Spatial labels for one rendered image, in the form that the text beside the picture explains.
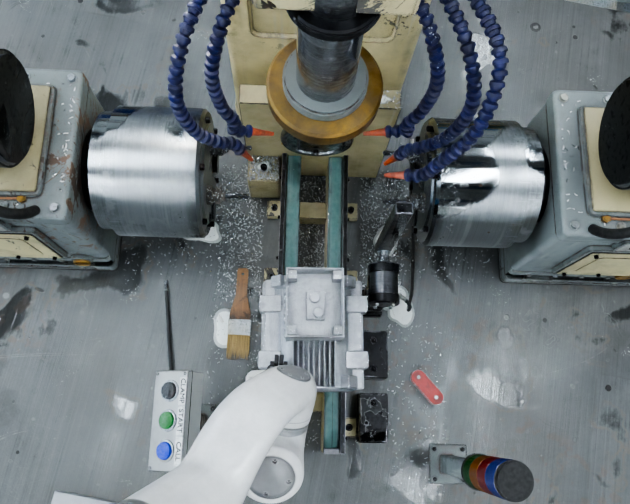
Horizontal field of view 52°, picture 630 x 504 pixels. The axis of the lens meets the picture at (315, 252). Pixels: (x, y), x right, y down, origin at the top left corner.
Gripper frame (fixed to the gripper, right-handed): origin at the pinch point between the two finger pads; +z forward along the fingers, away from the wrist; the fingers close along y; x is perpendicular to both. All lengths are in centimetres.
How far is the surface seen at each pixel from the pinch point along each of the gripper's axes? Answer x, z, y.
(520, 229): 23, 13, 44
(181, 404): -6.9, -1.3, -16.5
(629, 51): 58, 68, 86
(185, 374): -2.4, 1.1, -16.1
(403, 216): 27.0, 0.1, 19.5
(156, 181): 29.4, 11.4, -22.5
